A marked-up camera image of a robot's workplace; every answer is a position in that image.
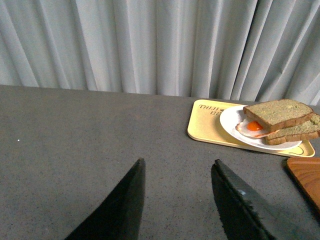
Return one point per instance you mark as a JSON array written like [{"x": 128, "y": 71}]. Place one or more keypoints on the grey curtain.
[{"x": 246, "y": 50}]

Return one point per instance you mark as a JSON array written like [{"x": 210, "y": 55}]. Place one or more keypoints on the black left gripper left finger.
[{"x": 119, "y": 216}]

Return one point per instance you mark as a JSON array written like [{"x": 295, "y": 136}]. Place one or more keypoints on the yellow bear tray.
[{"x": 204, "y": 126}]

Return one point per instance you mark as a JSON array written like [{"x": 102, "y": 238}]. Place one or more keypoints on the white round plate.
[{"x": 232, "y": 116}]

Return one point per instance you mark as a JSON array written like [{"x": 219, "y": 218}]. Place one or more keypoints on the bread slice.
[
  {"x": 279, "y": 114},
  {"x": 306, "y": 131}
]

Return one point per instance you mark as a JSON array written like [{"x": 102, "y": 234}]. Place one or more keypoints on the brown wooden tray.
[{"x": 306, "y": 172}]

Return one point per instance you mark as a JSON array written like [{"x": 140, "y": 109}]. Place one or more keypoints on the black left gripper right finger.
[{"x": 245, "y": 214}]

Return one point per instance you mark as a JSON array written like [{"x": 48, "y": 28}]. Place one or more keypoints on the fried egg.
[{"x": 252, "y": 129}]

